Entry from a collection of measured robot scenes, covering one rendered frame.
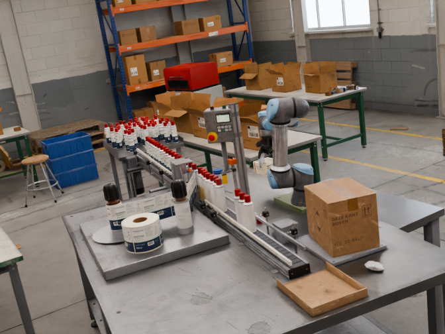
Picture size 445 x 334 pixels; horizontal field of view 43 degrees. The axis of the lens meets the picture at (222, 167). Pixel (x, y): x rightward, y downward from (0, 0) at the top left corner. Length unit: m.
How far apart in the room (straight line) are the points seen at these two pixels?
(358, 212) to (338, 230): 0.12
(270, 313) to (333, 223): 0.54
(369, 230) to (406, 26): 6.74
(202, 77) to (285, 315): 6.67
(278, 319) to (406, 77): 7.37
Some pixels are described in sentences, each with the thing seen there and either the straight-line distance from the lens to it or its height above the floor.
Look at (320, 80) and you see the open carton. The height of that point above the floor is 0.95.
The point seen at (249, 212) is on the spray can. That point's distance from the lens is 2.92.
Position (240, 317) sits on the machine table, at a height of 0.83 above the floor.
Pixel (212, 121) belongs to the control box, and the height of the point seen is 1.41.
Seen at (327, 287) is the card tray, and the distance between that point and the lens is 2.49.
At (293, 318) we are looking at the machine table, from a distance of 2.31.
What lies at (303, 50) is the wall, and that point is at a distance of 10.98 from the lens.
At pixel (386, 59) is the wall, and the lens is 9.59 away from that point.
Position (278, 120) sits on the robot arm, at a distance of 3.10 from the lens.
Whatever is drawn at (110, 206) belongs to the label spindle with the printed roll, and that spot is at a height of 1.06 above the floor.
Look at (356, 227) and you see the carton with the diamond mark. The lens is 2.69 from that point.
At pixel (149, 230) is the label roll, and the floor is 0.99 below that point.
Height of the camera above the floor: 2.04
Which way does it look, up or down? 16 degrees down
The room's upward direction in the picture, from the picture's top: 9 degrees counter-clockwise
